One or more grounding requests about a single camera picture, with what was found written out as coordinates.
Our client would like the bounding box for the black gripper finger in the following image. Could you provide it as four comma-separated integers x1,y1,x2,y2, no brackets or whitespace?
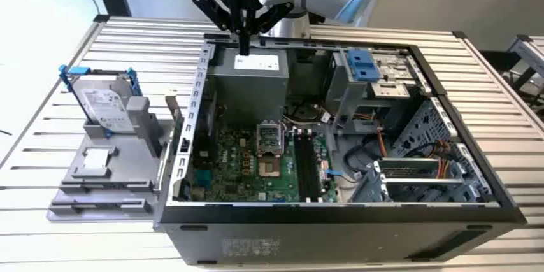
191,0,248,55
246,2,295,56

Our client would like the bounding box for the green RAM stick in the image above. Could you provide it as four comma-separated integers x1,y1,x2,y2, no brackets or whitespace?
55,199,146,209

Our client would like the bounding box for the black RAM slot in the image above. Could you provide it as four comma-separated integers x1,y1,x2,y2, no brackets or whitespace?
299,128,315,203
304,128,320,203
292,128,311,203

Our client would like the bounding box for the grey power supply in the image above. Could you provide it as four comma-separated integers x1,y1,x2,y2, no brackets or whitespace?
208,47,290,126

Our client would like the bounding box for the blue drive bay latch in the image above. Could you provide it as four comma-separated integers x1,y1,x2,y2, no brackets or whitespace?
346,48,380,82

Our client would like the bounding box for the black round speaker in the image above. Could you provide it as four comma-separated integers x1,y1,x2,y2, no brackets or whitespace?
292,102,324,123

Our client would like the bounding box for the grey metal drive cage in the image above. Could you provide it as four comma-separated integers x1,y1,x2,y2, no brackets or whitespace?
327,47,422,134

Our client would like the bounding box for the metal socket cover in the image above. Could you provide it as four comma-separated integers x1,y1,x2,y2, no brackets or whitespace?
256,120,286,155

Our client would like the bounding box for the hard disk in blue carrier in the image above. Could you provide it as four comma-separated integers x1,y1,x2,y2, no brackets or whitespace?
58,65,144,139

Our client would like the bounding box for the CPU socket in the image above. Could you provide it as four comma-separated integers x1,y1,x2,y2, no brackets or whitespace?
255,152,287,179

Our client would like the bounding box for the green motherboard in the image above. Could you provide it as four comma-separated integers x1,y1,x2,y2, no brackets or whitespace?
190,122,342,203

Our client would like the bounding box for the grey parts rack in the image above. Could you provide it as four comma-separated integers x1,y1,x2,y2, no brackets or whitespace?
46,95,171,224

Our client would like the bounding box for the blue expansion slot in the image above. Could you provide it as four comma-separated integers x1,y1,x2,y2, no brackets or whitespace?
196,171,214,189

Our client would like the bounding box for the silver CPU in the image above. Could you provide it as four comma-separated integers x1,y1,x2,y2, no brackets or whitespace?
83,150,110,169

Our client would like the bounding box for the metal slat table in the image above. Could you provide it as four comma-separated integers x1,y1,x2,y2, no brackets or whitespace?
506,34,544,107

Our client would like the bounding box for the metal disk bay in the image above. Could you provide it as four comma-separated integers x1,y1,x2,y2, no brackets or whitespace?
352,156,467,203

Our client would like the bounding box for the black open PC case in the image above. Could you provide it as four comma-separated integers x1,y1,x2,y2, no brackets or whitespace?
152,32,528,266

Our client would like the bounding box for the graphics card with metal bracket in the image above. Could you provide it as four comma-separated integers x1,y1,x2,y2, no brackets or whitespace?
156,88,187,192

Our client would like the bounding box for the black looped cable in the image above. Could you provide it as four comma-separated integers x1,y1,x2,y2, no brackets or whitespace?
344,143,378,183

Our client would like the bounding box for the orange wire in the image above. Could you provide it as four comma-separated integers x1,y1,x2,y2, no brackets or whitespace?
376,127,388,160

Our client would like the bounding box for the red yellow wire bundle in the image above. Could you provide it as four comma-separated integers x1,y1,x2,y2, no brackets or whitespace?
432,140,452,180

